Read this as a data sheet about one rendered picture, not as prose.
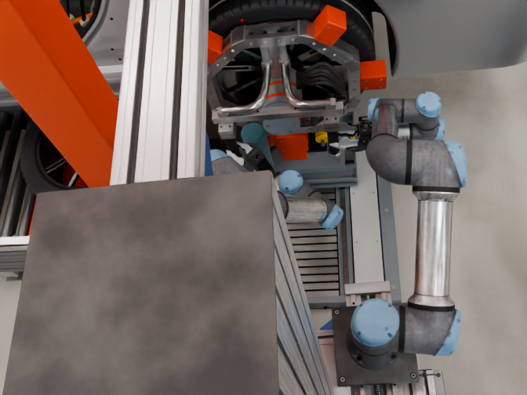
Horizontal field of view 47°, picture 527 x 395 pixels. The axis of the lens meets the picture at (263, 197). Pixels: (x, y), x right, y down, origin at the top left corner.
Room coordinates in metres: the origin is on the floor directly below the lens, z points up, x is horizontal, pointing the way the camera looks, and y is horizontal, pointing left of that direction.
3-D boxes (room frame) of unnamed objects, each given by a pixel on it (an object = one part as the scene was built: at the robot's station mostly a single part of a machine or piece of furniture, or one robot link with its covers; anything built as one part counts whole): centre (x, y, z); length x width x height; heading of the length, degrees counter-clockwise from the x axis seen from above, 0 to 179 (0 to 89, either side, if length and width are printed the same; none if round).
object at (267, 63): (1.27, -0.05, 1.03); 0.19 x 0.18 x 0.11; 163
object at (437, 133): (1.00, -0.57, 0.85); 0.11 x 0.08 x 0.09; 74
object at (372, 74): (1.27, -0.49, 0.85); 0.09 x 0.08 x 0.07; 73
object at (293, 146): (1.40, -0.20, 0.48); 0.16 x 0.12 x 0.17; 163
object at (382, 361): (0.41, -0.17, 0.87); 0.15 x 0.15 x 0.10
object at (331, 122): (1.11, -0.29, 0.93); 0.09 x 0.05 x 0.05; 163
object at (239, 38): (1.36, -0.18, 0.85); 0.54 x 0.07 x 0.54; 73
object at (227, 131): (1.21, 0.04, 0.93); 0.09 x 0.05 x 0.05; 163
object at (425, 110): (1.01, -0.55, 0.95); 0.11 x 0.08 x 0.11; 67
